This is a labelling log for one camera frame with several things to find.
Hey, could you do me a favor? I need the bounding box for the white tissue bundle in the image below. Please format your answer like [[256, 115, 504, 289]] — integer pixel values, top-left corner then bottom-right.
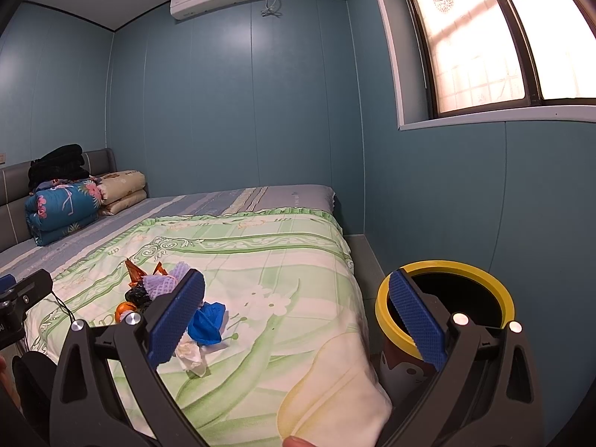
[[174, 332, 207, 377]]

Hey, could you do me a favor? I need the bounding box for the blue plastic bag scrap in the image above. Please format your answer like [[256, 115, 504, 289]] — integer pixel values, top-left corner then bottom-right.
[[187, 302, 226, 346]]

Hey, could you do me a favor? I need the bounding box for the yellow rimmed trash bin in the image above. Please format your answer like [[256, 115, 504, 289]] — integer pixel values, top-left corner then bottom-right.
[[375, 260, 515, 406]]

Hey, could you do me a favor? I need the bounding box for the left hand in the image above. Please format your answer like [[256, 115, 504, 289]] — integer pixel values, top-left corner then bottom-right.
[[0, 355, 21, 410]]

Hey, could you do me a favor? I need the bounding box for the right hand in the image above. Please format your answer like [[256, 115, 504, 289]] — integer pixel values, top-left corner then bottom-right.
[[283, 436, 315, 447]]

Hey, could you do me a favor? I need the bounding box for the blue striped bed sheet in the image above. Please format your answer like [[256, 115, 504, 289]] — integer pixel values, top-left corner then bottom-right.
[[1, 185, 335, 279]]

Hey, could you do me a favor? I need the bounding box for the blue flamingo folded blanket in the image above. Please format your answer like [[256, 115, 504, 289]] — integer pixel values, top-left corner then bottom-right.
[[24, 178, 102, 246]]

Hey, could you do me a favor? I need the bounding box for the orange peel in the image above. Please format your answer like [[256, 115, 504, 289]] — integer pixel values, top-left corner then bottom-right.
[[114, 302, 137, 323]]

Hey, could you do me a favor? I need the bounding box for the black crumpled plastic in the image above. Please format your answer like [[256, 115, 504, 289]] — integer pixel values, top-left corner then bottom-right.
[[124, 283, 152, 313]]

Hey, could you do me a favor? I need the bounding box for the orange foil wrapper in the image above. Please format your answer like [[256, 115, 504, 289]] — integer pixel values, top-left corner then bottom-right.
[[124, 259, 168, 288]]

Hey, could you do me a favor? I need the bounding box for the grey padded headboard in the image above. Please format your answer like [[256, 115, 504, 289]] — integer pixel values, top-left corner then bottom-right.
[[0, 148, 117, 252]]

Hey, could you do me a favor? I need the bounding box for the purple foam fruit net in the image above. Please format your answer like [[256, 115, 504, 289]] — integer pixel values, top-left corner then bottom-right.
[[142, 261, 190, 301]]

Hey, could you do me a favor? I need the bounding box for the beige folded blanket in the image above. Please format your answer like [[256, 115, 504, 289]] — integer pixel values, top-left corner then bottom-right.
[[98, 171, 148, 216]]

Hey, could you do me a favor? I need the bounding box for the green floral quilt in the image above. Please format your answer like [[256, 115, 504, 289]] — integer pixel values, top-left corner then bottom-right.
[[26, 208, 391, 446]]

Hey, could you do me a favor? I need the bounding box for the brown framed window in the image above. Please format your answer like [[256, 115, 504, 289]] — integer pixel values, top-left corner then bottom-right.
[[376, 0, 595, 130]]

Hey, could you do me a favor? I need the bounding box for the black cable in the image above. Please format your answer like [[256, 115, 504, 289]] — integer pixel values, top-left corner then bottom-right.
[[49, 289, 78, 324]]

